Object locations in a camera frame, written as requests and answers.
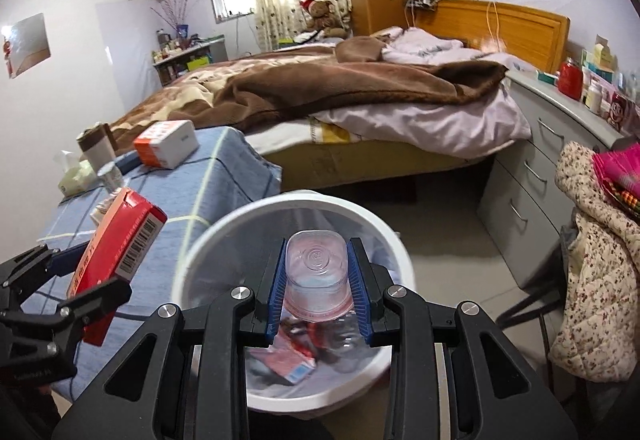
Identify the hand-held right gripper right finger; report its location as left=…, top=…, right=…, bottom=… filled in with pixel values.
left=347, top=236, right=581, bottom=440

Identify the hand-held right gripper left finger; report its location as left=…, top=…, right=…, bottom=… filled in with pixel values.
left=50, top=237, right=288, bottom=440

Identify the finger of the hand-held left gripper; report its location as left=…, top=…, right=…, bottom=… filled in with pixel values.
left=0, top=242, right=92, bottom=311
left=0, top=277, right=133, bottom=356

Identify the clear plastic cup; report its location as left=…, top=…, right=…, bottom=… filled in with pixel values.
left=284, top=230, right=356, bottom=321

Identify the red and pink box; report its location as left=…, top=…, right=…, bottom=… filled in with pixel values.
left=66, top=187, right=168, bottom=347

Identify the white trash bin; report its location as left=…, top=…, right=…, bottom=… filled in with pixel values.
left=171, top=190, right=416, bottom=416

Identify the clear plastic bottle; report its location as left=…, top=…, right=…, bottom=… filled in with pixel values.
left=320, top=315, right=371, bottom=371

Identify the pink and white carton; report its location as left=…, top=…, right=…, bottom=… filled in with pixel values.
left=248, top=325, right=317, bottom=386

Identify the green tissue pack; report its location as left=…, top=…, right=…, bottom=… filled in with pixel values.
left=56, top=151, right=98, bottom=197

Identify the silver tin can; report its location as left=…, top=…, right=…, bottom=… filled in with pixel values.
left=96, top=161, right=126, bottom=193

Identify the beige cup with brown lid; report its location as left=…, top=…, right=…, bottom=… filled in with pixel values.
left=76, top=121, right=118, bottom=171

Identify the black metal chair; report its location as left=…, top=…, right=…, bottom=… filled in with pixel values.
left=495, top=212, right=581, bottom=371

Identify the orange and white box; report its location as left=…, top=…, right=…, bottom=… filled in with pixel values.
left=133, top=120, right=200, bottom=169

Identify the lilac quilt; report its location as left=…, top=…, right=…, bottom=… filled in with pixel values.
left=320, top=26, right=532, bottom=160

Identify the grey drawer cabinet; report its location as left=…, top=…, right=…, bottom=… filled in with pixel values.
left=476, top=68, right=636, bottom=291

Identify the floral padded jacket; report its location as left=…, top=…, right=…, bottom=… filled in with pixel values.
left=547, top=141, right=640, bottom=383

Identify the cluttered side table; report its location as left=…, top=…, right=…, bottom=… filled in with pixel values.
left=151, top=32, right=229, bottom=88

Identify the vase with dried branches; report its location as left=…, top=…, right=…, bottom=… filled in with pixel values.
left=150, top=0, right=206, bottom=46

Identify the brown teddy bear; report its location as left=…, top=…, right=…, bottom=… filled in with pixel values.
left=298, top=0, right=349, bottom=41

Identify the pink cloth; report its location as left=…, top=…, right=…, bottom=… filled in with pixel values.
left=591, top=147, right=640, bottom=221

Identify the red jar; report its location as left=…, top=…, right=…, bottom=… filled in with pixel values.
left=556, top=57, right=583, bottom=101

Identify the wooden bed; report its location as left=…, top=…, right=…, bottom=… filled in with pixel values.
left=247, top=0, right=571, bottom=193

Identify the red printed tin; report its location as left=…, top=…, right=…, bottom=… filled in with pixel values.
left=607, top=92, right=640, bottom=137

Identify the pale yellow carton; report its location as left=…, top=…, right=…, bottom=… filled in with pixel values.
left=592, top=35, right=615, bottom=71

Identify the wall mirror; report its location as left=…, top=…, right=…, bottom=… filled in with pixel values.
left=0, top=12, right=52, bottom=80

